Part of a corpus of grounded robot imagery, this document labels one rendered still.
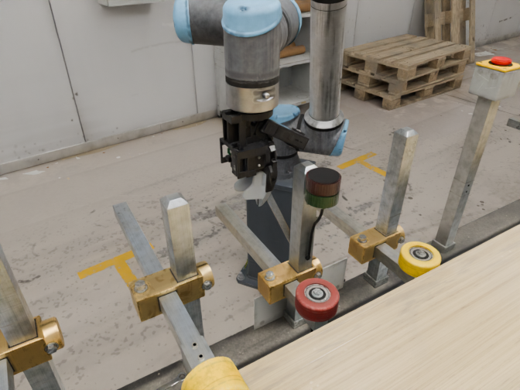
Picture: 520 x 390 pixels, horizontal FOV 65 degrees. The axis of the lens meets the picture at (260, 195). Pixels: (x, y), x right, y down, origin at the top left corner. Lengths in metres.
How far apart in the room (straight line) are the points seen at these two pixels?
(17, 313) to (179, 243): 0.24
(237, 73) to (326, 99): 0.85
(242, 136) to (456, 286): 0.49
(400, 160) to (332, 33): 0.59
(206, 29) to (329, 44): 0.65
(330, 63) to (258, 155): 0.74
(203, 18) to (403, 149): 0.46
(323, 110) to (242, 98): 0.86
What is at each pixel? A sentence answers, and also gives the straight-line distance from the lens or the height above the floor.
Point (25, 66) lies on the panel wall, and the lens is 3.24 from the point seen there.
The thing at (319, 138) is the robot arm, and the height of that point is 0.81.
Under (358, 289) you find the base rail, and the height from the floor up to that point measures 0.70.
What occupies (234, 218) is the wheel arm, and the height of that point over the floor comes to 0.86.
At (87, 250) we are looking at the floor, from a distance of 2.43.
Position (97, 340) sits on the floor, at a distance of 1.96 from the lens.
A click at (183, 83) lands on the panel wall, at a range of 3.65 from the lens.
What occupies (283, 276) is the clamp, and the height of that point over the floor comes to 0.87.
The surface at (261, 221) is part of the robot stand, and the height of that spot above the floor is 0.38.
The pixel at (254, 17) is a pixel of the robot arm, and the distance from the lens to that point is 0.64.
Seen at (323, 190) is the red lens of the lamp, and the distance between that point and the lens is 0.68.
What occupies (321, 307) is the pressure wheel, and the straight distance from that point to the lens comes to 0.75.
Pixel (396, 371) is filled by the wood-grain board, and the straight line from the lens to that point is 0.70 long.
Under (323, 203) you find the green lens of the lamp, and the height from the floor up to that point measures 1.07.
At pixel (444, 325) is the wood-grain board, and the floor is 0.90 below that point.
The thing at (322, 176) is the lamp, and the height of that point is 1.11.
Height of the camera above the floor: 1.46
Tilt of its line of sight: 33 degrees down
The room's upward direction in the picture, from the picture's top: straight up
